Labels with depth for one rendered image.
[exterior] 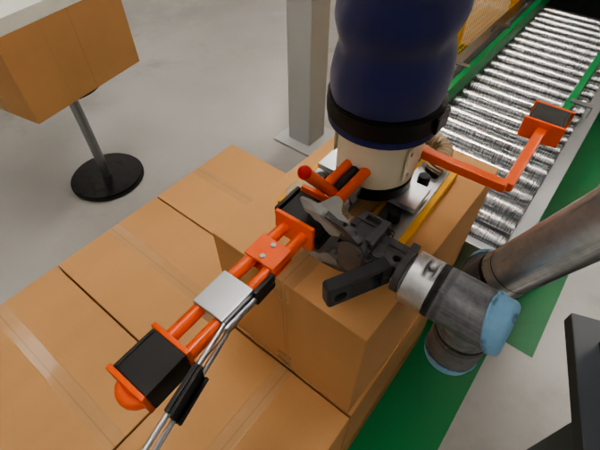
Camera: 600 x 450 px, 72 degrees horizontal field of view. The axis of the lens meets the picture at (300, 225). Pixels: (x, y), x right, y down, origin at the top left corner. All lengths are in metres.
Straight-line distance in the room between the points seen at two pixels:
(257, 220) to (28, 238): 1.75
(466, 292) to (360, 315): 0.22
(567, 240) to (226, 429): 0.85
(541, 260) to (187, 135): 2.42
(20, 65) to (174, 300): 1.11
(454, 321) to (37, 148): 2.79
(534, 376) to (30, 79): 2.29
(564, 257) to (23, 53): 1.84
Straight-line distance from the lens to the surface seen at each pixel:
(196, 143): 2.75
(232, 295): 0.64
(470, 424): 1.80
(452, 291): 0.65
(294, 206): 0.75
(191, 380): 0.59
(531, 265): 0.72
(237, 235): 0.90
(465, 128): 2.01
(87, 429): 1.24
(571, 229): 0.66
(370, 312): 0.80
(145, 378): 0.60
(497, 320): 0.65
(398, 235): 0.88
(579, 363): 1.13
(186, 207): 1.56
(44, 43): 2.01
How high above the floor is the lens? 1.63
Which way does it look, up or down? 49 degrees down
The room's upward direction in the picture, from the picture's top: straight up
